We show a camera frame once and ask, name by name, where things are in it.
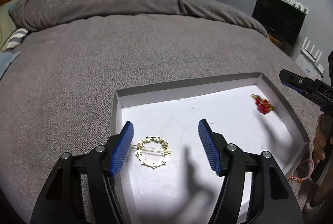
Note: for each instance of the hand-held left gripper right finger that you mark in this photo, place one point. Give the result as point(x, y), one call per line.
point(208, 145)

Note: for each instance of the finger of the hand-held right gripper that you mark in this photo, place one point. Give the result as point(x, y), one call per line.
point(292, 79)

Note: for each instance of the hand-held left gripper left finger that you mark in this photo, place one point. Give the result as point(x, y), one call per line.
point(122, 151)

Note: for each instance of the gold wreath hair clip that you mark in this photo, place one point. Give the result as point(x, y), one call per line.
point(151, 138)

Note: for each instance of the grey cardboard tray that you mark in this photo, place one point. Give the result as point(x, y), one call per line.
point(182, 114)

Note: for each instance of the red beaded charm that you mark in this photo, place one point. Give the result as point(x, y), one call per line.
point(261, 105)

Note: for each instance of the person's right forearm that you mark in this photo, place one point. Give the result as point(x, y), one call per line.
point(317, 198)

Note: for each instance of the person's right hand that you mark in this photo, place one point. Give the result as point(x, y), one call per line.
point(318, 140)

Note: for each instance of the white box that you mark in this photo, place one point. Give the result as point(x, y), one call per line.
point(305, 63)

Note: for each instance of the white router with antennas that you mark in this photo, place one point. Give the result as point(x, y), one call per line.
point(311, 53)

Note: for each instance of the wooden television stand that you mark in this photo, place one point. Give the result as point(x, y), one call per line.
point(277, 43)

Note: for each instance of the black flat screen television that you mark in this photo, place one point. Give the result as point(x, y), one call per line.
point(278, 17)

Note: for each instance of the grey bed cover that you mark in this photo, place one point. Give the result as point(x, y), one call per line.
point(104, 57)

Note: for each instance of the light blue cloth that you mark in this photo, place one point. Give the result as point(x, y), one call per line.
point(5, 62)

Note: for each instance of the grey folded duvet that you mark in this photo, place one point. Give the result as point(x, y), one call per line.
point(130, 2)

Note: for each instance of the grey white striped pillow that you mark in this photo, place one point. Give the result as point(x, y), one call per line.
point(15, 37)

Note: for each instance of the olive pillow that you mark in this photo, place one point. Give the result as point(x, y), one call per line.
point(6, 23)

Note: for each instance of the white wall hook rack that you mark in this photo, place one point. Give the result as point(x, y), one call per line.
point(298, 5)

